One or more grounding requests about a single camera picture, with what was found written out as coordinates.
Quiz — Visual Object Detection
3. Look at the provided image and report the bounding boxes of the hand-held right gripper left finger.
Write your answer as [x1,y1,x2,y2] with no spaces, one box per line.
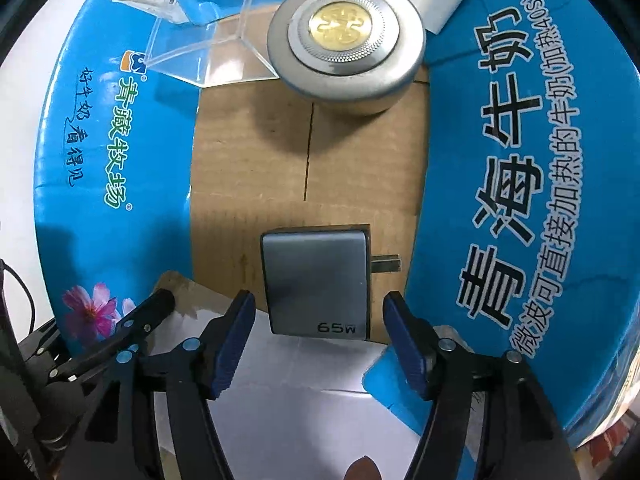
[65,290,256,480]

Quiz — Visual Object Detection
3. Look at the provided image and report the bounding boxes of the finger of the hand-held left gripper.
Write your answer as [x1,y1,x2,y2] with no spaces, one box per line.
[47,290,176,382]

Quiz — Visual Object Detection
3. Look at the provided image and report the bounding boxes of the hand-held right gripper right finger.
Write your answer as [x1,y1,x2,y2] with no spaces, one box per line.
[382,291,571,480]

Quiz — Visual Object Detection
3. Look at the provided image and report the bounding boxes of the grey charger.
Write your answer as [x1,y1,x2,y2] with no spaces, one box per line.
[260,224,402,343]

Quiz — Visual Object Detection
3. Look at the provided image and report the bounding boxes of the blue cardboard box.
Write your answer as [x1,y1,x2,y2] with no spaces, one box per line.
[27,0,640,458]

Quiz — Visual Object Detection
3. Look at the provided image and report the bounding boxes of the clear plastic box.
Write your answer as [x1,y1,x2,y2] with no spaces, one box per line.
[145,0,288,89]

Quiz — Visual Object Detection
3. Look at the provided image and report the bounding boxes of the silver round tin gold centre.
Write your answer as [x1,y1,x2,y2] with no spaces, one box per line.
[266,0,427,116]

